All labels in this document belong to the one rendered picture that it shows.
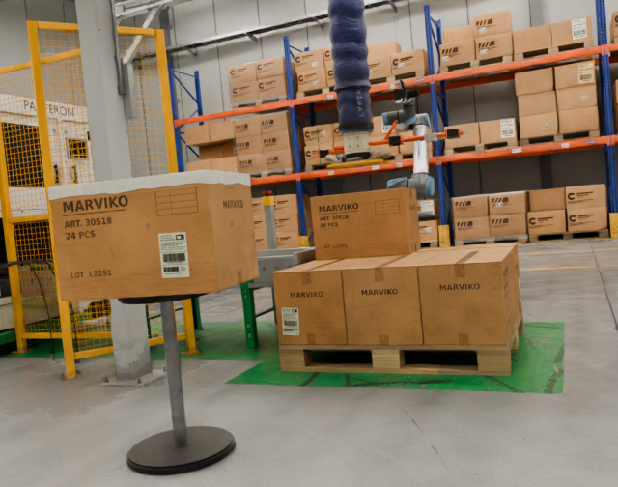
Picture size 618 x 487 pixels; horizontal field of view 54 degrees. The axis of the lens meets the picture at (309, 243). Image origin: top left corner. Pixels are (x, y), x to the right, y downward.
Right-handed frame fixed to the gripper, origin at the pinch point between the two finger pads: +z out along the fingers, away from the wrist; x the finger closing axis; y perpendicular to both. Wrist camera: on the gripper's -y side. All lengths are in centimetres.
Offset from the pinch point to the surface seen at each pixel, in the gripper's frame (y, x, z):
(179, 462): 48, -155, 223
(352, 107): 25.6, -11.2, 30.9
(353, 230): 29, -87, 39
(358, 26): 18, 38, 28
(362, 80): 18.8, 4.8, 28.0
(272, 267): 81, -105, 51
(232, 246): 26, -83, 210
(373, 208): 16, -74, 39
